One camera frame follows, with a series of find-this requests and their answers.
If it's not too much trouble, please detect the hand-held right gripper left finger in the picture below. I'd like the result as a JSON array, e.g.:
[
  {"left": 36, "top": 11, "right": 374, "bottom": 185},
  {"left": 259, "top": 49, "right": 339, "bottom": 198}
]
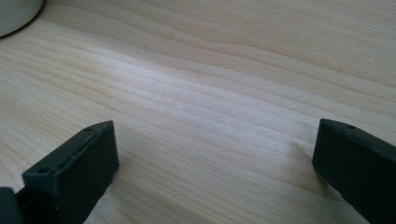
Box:
[{"left": 16, "top": 120, "right": 120, "bottom": 224}]

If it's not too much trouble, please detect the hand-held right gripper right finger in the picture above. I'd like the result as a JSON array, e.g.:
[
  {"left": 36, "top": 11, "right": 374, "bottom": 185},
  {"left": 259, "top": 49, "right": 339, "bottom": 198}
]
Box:
[{"left": 312, "top": 118, "right": 396, "bottom": 224}]

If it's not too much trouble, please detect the cream tumbler with red lid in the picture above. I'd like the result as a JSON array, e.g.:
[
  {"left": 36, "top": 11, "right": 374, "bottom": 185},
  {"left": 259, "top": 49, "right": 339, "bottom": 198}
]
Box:
[{"left": 0, "top": 0, "right": 45, "bottom": 38}]

